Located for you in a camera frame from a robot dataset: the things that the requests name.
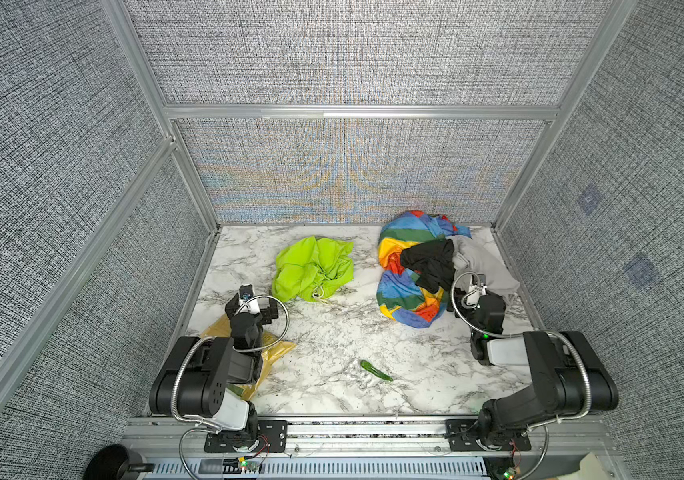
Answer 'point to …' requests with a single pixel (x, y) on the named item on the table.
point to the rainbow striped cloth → (400, 291)
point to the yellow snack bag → (273, 348)
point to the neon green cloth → (310, 267)
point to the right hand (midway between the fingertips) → (468, 290)
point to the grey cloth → (482, 255)
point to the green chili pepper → (367, 365)
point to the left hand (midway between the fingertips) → (249, 293)
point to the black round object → (116, 462)
